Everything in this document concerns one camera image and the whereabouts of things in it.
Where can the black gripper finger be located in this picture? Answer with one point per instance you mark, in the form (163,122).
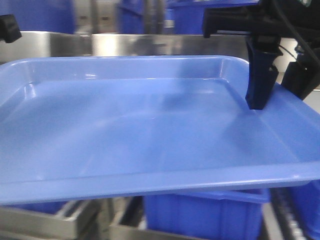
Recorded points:
(302,76)
(262,52)
(9,28)

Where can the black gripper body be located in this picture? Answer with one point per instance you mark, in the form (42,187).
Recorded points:
(264,19)

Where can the blue plastic tray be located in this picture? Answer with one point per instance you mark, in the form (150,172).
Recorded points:
(74,128)

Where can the blue bin upper middle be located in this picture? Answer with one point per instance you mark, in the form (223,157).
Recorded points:
(185,17)

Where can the blue bin with red bags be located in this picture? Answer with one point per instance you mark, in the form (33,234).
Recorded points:
(216,215)

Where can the stainless steel shelf rail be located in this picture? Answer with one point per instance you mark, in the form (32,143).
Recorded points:
(43,44)

